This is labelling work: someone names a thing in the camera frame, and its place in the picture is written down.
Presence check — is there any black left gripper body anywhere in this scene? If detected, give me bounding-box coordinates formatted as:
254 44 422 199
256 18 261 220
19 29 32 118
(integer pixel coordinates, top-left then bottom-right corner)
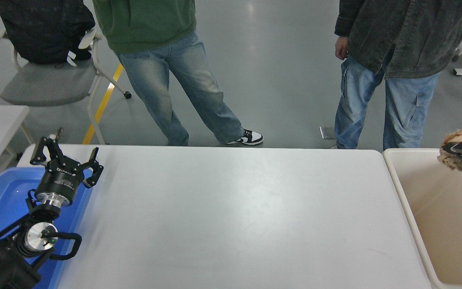
34 161 85 200

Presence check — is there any tan paper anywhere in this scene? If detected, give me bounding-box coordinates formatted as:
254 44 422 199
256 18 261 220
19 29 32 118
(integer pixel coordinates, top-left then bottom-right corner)
437 129 462 173

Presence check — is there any person's hand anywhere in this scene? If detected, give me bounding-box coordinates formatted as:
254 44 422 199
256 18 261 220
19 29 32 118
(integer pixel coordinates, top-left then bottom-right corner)
335 36 350 61

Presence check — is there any large pale bin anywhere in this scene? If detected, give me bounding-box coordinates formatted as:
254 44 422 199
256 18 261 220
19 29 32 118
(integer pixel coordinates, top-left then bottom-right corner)
382 148 462 289

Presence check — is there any blue plastic tray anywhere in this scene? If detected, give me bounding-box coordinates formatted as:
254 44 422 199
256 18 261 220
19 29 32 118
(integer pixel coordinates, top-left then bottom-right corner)
0 167 94 289

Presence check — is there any grey white chair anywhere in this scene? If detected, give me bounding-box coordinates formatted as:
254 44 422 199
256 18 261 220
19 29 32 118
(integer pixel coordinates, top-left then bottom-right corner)
0 27 132 145

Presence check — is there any black backpack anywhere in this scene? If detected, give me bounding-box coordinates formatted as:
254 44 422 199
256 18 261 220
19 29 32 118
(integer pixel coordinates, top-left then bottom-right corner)
0 0 96 65

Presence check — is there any person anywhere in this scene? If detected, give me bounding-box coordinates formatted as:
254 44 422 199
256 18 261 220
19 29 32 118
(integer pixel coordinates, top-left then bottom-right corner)
93 0 264 147
334 0 462 151

